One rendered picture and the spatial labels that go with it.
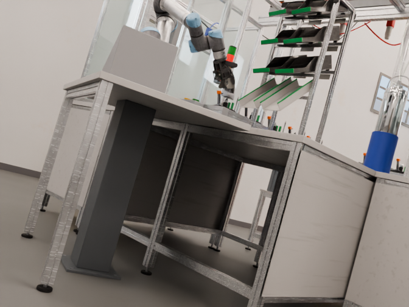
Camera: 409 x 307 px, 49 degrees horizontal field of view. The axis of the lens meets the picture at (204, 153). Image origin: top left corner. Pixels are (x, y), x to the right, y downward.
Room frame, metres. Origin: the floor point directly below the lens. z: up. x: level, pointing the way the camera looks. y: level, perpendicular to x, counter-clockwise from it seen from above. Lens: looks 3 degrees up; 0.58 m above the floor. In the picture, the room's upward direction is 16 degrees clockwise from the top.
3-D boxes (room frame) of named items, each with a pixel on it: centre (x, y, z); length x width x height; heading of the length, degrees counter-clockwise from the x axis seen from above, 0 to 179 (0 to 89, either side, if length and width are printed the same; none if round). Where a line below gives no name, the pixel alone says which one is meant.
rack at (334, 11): (2.41, -0.38, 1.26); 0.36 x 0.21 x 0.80; 45
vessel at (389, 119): (2.71, -1.03, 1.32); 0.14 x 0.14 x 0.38
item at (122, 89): (2.24, 0.35, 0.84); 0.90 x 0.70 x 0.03; 26
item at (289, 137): (2.89, -0.35, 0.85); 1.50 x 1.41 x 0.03; 45
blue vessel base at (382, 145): (2.71, -1.03, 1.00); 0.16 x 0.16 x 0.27
